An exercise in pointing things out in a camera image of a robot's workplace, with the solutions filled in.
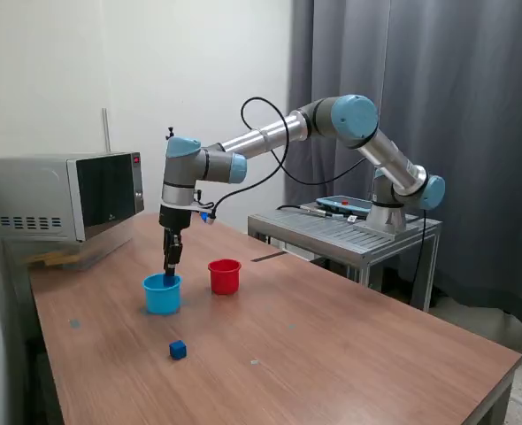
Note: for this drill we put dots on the wooden block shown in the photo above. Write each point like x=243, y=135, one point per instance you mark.
x=53, y=260

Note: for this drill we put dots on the blue cube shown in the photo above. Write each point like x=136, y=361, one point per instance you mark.
x=178, y=350
x=171, y=279

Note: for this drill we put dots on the blue plastic cup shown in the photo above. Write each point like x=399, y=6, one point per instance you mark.
x=163, y=299

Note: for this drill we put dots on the red plastic cup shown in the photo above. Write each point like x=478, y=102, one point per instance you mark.
x=224, y=279

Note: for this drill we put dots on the grey table frame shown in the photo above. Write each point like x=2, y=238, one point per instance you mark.
x=504, y=398

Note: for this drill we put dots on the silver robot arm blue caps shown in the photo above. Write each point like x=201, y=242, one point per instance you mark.
x=376, y=146

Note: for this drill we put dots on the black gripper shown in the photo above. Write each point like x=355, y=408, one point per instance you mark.
x=174, y=218

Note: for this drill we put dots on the silver microwave oven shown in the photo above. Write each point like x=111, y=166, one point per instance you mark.
x=31, y=190

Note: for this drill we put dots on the grey curtain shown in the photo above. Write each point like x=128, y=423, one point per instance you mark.
x=486, y=221

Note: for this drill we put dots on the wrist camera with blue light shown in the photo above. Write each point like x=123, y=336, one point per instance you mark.
x=208, y=217

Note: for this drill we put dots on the blue teach pendant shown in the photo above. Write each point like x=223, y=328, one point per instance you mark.
x=332, y=203

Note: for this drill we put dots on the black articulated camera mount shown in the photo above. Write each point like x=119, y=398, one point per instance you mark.
x=171, y=132

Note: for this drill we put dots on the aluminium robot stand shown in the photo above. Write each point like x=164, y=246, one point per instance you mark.
x=332, y=234

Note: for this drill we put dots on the white wall rod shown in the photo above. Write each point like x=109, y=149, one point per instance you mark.
x=106, y=133

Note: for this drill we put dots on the dark strip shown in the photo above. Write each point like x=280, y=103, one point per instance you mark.
x=267, y=257

